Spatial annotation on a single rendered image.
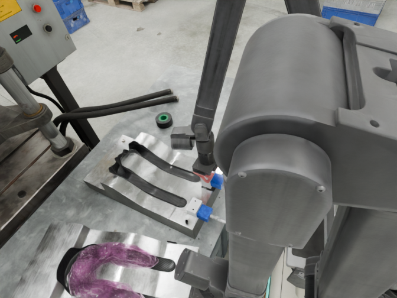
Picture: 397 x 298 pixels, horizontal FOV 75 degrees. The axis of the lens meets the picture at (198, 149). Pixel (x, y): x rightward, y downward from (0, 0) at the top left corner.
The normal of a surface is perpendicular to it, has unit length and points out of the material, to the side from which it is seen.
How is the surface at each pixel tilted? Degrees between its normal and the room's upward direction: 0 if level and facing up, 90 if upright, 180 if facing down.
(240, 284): 79
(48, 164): 0
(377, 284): 89
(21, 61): 90
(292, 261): 0
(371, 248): 90
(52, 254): 0
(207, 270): 22
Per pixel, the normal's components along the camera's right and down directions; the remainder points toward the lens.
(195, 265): 0.27, -0.51
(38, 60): 0.88, 0.31
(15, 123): -0.09, -0.62
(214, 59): -0.20, 0.64
